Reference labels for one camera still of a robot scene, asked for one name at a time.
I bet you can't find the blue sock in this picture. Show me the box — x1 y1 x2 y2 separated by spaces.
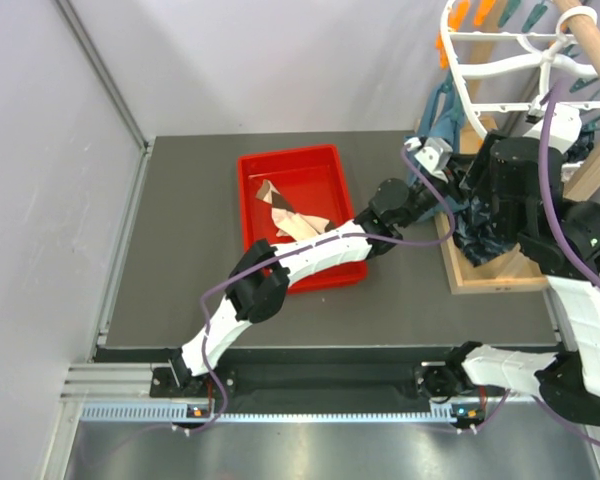
404 79 469 226

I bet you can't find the white clip hanger frame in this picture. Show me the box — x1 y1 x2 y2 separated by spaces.
439 1 600 139

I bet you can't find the dark patterned sock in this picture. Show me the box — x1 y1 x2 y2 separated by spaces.
449 197 515 267

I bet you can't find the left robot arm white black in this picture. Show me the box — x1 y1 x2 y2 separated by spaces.
169 147 464 397

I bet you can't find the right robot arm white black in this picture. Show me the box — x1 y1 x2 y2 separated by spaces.
418 130 600 427

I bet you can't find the wooden rack stand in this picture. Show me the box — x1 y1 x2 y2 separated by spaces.
413 0 600 296

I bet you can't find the red plastic tray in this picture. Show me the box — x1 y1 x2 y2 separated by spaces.
236 143 369 296

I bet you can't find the teal clothes peg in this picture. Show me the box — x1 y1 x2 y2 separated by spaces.
497 0 548 33

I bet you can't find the orange clothes peg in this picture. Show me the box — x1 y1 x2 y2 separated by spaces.
435 0 504 69

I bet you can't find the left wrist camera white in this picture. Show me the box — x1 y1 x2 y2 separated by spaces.
404 137 453 182

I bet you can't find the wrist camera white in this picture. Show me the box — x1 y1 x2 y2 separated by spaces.
523 102 582 154
404 137 453 182

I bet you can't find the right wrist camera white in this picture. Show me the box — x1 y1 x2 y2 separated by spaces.
523 102 582 154

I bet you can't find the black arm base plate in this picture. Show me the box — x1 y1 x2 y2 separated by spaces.
148 362 486 401

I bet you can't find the aluminium rail front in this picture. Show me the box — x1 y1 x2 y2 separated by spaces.
61 363 457 426

